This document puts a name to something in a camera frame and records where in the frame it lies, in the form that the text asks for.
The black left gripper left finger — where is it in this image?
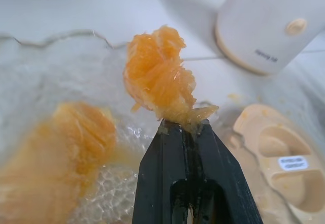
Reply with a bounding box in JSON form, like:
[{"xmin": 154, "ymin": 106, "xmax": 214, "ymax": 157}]
[{"xmin": 132, "ymin": 119, "xmax": 190, "ymax": 224}]

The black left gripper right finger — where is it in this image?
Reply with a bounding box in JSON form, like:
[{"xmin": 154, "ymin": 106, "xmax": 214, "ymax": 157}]
[{"xmin": 186, "ymin": 118, "xmax": 264, "ymax": 224}]

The cream blender lid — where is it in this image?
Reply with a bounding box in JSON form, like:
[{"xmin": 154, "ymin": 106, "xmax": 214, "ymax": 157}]
[{"xmin": 231, "ymin": 104, "xmax": 325, "ymax": 224}]

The peeled orange segment pulp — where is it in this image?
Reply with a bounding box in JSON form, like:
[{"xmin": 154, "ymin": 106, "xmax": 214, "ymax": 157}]
[{"xmin": 122, "ymin": 24, "xmax": 219, "ymax": 127}]

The orange segments heap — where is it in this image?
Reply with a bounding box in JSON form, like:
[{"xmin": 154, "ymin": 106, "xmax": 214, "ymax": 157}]
[{"xmin": 0, "ymin": 101, "xmax": 117, "ymax": 224}]

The white blender base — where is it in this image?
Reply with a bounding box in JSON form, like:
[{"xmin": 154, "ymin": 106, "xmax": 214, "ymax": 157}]
[{"xmin": 214, "ymin": 0, "xmax": 325, "ymax": 77}]

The clear scalloped glass bowl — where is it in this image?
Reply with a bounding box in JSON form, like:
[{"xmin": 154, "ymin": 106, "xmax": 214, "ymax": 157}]
[{"xmin": 0, "ymin": 29, "xmax": 257, "ymax": 224}]

